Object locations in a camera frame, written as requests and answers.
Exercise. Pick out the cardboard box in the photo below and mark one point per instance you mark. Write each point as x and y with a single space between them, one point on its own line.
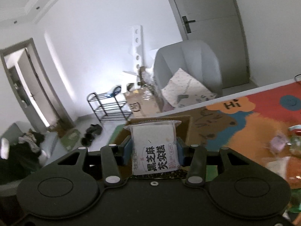
156 129

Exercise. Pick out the red blue snack packet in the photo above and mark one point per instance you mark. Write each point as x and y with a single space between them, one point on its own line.
295 128

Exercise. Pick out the black door handle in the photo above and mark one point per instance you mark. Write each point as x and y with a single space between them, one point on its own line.
187 24

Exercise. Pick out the pile of dark shoes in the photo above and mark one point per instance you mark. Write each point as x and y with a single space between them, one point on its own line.
92 132

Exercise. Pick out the long white snack pack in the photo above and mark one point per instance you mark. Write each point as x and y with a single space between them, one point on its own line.
280 166

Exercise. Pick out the black shoe rack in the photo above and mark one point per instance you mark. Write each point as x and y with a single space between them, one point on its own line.
107 107

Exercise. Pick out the black sesame cake packet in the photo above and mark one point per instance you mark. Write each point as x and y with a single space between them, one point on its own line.
151 158

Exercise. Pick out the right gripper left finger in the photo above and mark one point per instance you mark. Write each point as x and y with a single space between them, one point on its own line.
126 149

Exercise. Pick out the green white bread packet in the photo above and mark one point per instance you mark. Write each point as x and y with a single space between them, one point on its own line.
295 147

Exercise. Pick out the grey open doorway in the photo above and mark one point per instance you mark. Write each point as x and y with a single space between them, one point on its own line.
33 90

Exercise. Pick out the pile of clothes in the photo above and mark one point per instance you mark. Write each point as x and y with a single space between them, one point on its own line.
22 159

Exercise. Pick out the brown paper SF bag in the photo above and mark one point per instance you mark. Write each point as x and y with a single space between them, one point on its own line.
143 101

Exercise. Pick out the grey armchair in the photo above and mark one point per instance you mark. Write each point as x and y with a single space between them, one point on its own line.
194 57

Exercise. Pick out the grey door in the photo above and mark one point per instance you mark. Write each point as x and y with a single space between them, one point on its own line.
218 24

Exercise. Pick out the dotted white cushion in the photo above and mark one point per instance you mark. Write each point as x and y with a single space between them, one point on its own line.
184 90

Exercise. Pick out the green floor mat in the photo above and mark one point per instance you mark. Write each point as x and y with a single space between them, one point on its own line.
70 139

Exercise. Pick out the white perforated board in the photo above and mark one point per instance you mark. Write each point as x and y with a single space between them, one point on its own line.
135 55

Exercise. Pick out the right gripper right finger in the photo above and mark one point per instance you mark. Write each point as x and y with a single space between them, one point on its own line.
182 150

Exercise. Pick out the purple mochi packet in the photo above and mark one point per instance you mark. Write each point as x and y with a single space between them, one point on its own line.
278 143

